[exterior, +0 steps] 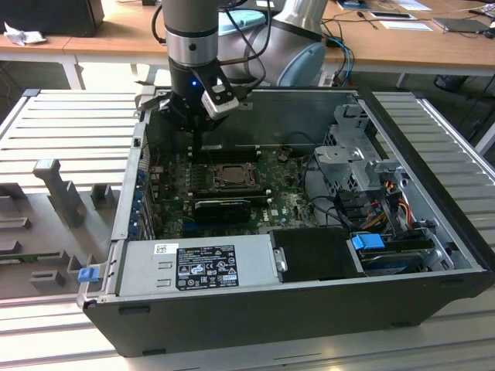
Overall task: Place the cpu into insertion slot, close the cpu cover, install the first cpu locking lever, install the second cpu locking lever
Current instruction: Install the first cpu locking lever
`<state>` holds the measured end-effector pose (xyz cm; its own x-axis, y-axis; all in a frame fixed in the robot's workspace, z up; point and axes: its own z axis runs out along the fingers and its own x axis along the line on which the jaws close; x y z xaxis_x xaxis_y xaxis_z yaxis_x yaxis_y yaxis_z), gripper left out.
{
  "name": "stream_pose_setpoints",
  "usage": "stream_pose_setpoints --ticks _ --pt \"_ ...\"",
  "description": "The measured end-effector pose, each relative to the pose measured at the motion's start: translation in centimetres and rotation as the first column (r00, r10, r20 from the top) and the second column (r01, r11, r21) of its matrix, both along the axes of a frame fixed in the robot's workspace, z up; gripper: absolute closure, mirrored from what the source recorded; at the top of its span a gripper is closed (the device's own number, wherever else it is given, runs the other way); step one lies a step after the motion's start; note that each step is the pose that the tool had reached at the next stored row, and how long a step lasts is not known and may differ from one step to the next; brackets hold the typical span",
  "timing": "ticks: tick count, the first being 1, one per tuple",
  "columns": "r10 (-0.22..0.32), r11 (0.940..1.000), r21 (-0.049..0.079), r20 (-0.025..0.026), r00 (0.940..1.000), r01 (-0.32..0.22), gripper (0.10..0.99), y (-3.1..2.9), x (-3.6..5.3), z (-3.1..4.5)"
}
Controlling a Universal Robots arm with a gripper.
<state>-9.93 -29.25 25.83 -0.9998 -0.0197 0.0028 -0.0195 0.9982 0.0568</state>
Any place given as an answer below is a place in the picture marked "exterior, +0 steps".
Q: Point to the black PC case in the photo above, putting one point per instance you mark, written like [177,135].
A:
[270,320]

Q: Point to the metal disk bay cage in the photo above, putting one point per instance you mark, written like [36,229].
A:
[340,154]

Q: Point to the silver CPU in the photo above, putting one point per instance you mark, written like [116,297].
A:
[234,174]

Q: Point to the black RAM slot white clips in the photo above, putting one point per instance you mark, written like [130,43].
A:
[232,147]
[232,155]

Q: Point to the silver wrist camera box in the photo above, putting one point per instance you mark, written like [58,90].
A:
[218,100]

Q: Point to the silver power supply unit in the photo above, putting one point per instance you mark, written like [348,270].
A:
[139,270]

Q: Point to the dark notebook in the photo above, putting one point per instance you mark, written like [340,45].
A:
[460,25]

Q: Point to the wooden desk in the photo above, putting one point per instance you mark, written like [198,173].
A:
[386,50]
[54,47]
[127,35]

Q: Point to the black graphics card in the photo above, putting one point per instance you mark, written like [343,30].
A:
[220,212]

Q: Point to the black plastic shroud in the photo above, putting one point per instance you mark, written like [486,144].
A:
[317,255]

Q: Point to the CPU socket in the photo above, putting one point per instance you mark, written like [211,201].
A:
[234,188]

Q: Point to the black box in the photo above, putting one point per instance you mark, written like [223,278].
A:
[50,17]

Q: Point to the green motherboard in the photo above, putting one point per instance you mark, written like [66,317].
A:
[286,197]

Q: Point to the hard disk in blue carrier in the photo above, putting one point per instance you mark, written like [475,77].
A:
[365,242]

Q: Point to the crumpled white paper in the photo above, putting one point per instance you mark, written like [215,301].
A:
[23,35]

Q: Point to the grey parts rack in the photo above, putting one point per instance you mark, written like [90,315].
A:
[58,247]

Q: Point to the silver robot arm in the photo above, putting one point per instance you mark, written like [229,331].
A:
[189,23]

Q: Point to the blue case latch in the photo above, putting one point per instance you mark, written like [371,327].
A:
[87,275]

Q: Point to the green RAM stick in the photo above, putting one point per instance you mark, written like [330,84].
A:
[27,256]

